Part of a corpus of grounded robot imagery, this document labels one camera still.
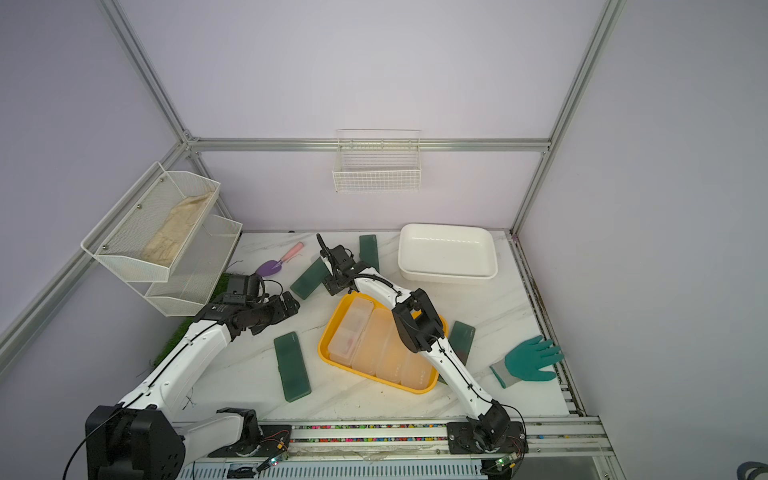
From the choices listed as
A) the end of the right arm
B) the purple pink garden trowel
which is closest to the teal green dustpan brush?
the end of the right arm

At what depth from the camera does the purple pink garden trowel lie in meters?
1.10

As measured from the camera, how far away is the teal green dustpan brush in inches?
33.6

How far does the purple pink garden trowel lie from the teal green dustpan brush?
811 mm

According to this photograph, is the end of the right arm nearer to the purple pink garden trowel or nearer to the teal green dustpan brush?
the purple pink garden trowel
